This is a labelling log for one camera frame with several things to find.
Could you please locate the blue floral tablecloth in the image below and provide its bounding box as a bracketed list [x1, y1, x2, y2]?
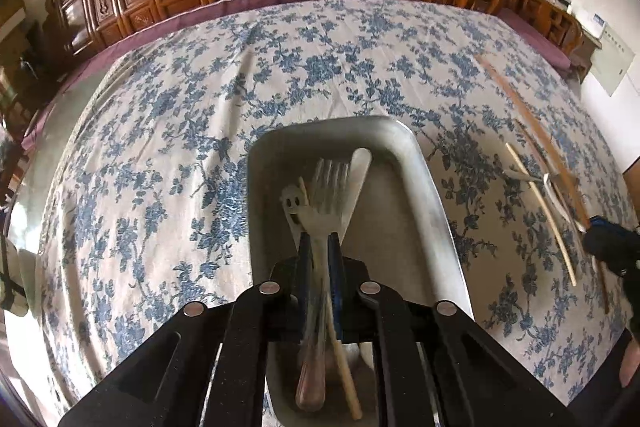
[37, 0, 639, 427]

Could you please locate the light wooden chopstick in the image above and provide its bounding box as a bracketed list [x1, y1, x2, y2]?
[295, 168, 362, 421]
[504, 142, 580, 287]

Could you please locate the white ceramic spoon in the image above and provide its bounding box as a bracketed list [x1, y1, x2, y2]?
[542, 173, 587, 234]

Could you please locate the stainless steel spoon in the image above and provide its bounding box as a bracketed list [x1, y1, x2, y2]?
[502, 169, 548, 183]

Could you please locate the white plastic spoon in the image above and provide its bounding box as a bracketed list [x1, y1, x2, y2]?
[338, 147, 372, 242]

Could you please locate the person's right hand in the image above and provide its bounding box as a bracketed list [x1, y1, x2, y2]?
[618, 338, 640, 388]

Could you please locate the white plastic fork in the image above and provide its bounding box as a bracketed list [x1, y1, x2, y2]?
[280, 184, 305, 249]

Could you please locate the white wall panel box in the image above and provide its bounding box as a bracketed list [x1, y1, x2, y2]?
[591, 25, 634, 96]

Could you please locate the metal rectangular tray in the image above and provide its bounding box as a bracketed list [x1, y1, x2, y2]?
[246, 115, 475, 427]

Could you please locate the dark brown wooden chopstick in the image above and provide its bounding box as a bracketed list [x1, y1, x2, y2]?
[474, 54, 612, 316]

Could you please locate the stainless steel fork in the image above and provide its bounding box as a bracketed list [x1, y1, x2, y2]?
[296, 158, 348, 412]

